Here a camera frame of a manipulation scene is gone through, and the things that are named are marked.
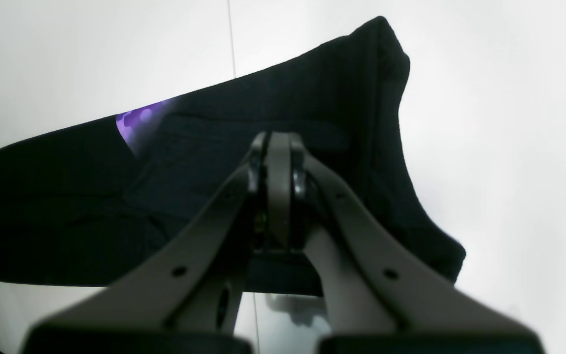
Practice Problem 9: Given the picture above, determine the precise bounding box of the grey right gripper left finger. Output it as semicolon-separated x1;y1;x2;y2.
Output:
23;132;270;354

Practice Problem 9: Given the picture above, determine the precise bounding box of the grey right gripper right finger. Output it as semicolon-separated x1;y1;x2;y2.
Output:
266;133;544;354

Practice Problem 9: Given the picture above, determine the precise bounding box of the black T-shirt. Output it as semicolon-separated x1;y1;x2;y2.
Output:
0;16;466;287

